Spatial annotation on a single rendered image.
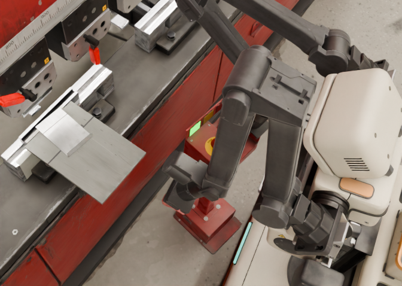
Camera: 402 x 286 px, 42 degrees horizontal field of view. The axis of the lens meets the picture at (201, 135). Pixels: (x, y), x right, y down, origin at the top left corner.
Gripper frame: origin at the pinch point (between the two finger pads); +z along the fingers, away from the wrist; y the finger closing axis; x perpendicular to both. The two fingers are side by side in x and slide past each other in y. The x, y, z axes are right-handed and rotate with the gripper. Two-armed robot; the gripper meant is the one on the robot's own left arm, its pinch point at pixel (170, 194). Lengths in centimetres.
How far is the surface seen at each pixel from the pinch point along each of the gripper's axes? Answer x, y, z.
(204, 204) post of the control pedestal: 39, -31, 68
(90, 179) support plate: -18.1, 5.1, 8.8
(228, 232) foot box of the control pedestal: 60, -31, 80
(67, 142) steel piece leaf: -27.7, -1.6, 13.5
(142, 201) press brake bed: 22, -27, 95
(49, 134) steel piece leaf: -32.4, -1.7, 15.8
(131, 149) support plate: -13.2, -7.1, 6.3
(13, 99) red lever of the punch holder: -44.4, 5.9, -11.7
